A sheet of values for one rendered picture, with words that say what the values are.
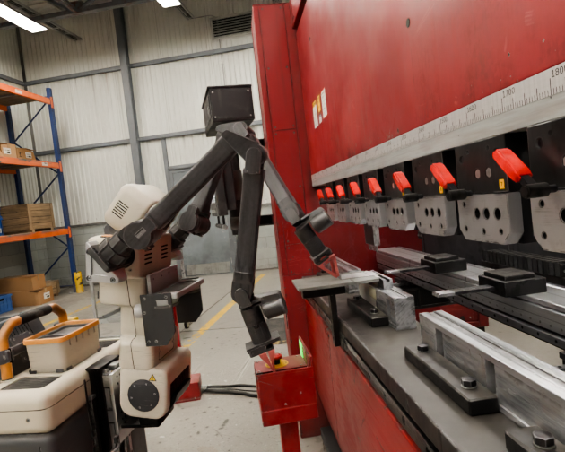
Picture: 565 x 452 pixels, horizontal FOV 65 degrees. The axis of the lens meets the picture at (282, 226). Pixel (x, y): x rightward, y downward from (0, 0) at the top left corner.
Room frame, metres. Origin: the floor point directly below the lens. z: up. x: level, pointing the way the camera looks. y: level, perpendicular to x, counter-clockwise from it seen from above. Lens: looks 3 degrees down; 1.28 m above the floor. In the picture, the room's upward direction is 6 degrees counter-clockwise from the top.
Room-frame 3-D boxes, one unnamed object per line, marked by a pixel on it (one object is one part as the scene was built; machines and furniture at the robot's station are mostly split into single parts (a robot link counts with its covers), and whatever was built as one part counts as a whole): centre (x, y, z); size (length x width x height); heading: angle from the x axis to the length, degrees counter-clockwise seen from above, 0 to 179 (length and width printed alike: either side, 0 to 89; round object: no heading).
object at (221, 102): (2.70, 0.26, 1.53); 0.51 x 0.25 x 0.85; 14
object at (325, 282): (1.48, -0.15, 1.00); 0.26 x 0.18 x 0.01; 95
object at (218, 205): (2.64, 0.33, 1.42); 0.45 x 0.12 x 0.36; 14
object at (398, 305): (1.44, -0.30, 0.92); 0.39 x 0.06 x 0.10; 5
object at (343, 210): (1.72, -0.28, 1.26); 0.15 x 0.09 x 0.17; 5
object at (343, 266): (2.05, -0.25, 0.92); 0.50 x 0.06 x 0.10; 5
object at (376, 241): (1.50, -0.30, 1.13); 0.10 x 0.02 x 0.10; 5
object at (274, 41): (2.48, -0.38, 1.15); 0.85 x 0.25 x 2.30; 95
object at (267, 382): (1.31, 0.05, 0.75); 0.20 x 0.16 x 0.18; 7
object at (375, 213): (1.32, -0.31, 1.26); 0.15 x 0.09 x 0.17; 5
